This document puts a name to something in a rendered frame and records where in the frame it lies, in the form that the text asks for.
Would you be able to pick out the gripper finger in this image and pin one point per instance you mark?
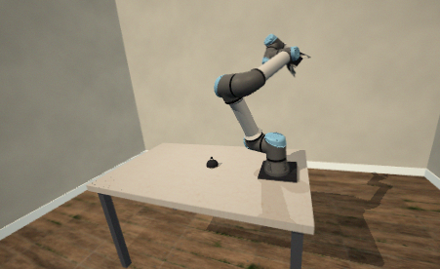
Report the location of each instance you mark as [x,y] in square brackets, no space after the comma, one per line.
[304,56]
[291,69]

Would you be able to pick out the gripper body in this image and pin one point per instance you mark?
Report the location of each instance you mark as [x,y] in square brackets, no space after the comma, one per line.
[296,62]

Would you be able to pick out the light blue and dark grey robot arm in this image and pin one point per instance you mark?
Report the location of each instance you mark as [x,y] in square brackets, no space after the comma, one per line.
[233,87]

